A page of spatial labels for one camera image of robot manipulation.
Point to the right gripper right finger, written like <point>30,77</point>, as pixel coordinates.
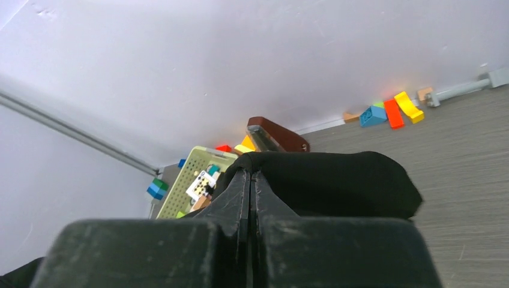
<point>293,251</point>

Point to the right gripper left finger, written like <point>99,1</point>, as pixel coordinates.
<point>207,250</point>

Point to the black garment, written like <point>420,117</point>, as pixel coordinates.
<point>364,184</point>

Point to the light green plastic basket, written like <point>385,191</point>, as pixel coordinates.
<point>199,159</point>

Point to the nine of spades card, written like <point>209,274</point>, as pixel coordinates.
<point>199,186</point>

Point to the blue green stacked blocks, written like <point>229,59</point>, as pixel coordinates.
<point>157,189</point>

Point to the yellow orange block stack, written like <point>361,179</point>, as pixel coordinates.
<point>245,146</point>

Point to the brown wooden metronome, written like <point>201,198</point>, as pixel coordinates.
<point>269,136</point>

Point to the tan wooden block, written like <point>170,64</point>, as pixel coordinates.
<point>351,117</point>

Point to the light blue toy block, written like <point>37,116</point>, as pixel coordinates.
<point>373,115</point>

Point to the red orange block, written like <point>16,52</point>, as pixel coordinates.
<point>393,114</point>

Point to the yellow curved block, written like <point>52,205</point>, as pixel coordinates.
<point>409,108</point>

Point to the grey metal bar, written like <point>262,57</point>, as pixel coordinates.
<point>489,80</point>

